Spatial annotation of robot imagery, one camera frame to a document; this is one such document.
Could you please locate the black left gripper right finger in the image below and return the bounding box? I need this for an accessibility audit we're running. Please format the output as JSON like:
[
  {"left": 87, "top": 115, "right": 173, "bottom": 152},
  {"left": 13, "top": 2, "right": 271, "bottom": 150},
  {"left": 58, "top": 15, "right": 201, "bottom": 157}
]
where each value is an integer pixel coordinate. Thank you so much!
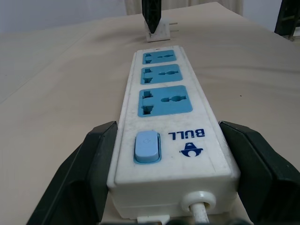
[{"left": 218, "top": 120, "right": 300, "bottom": 225}]

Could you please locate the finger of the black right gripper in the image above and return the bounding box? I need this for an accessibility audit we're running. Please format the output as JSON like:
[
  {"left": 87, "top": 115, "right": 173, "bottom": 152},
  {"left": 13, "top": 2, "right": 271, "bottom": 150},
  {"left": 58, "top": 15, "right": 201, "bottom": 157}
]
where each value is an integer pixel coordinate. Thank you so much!
[{"left": 141, "top": 0, "right": 163, "bottom": 35}]

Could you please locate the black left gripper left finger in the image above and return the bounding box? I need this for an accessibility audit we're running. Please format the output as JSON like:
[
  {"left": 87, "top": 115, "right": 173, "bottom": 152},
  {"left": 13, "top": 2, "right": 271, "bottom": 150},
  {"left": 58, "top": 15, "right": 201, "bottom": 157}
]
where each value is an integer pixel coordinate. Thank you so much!
[{"left": 31, "top": 120, "right": 118, "bottom": 225}]

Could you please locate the white charger plug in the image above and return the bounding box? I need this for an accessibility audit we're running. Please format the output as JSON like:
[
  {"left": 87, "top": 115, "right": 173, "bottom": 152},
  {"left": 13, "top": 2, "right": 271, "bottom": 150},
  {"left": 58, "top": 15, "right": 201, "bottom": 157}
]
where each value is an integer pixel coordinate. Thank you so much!
[{"left": 146, "top": 20, "right": 180, "bottom": 43}]

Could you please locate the white blue power strip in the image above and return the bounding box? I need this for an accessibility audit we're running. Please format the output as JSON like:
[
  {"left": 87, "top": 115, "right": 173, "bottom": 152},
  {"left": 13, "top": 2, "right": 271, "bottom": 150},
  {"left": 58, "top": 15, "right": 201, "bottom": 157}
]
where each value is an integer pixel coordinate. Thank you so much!
[{"left": 106, "top": 45, "right": 241, "bottom": 225}]

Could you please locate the white power strip cable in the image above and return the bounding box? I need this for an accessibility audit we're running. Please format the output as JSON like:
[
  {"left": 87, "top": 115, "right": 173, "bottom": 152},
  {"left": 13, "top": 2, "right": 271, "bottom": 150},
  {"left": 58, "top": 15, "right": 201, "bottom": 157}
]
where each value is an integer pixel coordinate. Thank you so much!
[{"left": 189, "top": 202, "right": 211, "bottom": 225}]

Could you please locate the black metal frame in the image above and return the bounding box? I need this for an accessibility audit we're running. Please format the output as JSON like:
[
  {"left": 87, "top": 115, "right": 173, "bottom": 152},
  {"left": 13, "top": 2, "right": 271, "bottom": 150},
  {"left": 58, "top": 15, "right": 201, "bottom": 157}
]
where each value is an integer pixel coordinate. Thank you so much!
[{"left": 274, "top": 0, "right": 300, "bottom": 42}]

